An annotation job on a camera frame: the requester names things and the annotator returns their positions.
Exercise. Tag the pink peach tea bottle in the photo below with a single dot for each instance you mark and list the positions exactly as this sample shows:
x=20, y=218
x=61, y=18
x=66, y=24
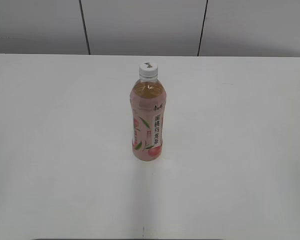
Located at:
x=148, y=100

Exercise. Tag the white bottle cap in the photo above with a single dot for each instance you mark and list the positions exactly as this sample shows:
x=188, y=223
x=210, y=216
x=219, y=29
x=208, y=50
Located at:
x=148, y=69

